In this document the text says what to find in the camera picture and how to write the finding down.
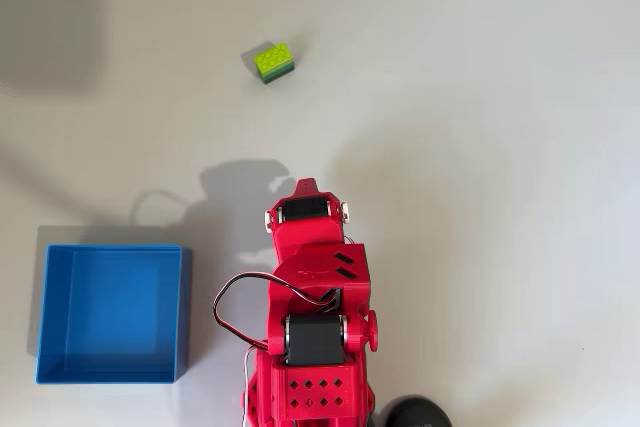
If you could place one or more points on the green lego brick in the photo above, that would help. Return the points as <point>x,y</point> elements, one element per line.
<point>272,58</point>

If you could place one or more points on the red robot arm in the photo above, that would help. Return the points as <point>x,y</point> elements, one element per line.
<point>320,392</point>

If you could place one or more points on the blue plastic box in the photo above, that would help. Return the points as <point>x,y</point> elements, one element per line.
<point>115,312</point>

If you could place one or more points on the black round object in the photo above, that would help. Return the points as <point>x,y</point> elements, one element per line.
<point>417,414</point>

